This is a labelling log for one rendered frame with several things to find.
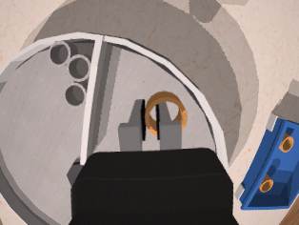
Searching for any bronze bushing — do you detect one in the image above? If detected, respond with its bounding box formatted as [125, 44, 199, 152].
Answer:
[279, 133, 293, 153]
[145, 91, 188, 136]
[259, 174, 273, 193]

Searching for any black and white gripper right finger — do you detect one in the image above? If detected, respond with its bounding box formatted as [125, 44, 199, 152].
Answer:
[156, 102, 182, 150]

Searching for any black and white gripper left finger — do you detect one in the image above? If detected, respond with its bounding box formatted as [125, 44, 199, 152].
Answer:
[118, 99, 146, 152]

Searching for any grey metal ring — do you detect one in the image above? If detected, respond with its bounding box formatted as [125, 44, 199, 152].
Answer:
[63, 80, 89, 109]
[67, 54, 92, 82]
[48, 41, 78, 68]

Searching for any blue crate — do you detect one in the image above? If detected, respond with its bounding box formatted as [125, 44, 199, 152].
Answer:
[234, 112, 299, 210]

